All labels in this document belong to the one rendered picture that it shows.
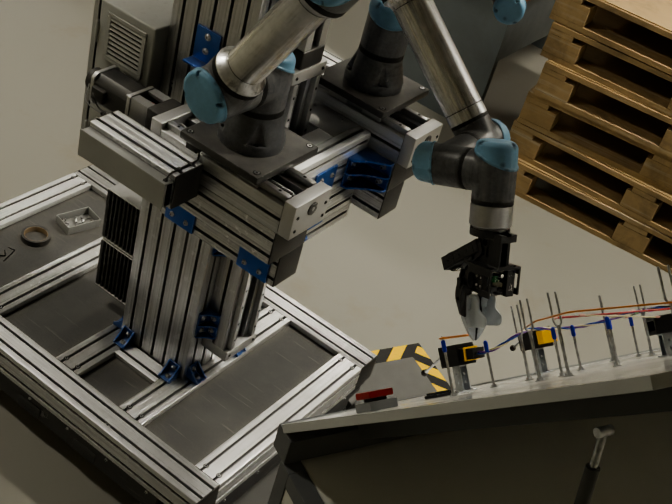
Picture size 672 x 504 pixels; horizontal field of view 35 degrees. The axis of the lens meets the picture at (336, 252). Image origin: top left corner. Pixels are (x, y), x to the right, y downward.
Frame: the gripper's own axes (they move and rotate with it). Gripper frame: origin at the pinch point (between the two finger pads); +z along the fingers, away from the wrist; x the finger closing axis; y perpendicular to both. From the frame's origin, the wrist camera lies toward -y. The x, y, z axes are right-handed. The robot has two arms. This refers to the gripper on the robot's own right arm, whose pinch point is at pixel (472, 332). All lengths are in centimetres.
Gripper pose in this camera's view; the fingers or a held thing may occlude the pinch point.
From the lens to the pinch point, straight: 197.0
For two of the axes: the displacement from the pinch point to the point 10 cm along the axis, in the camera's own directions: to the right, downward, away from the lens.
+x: 8.4, -0.8, 5.4
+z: -0.6, 9.7, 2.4
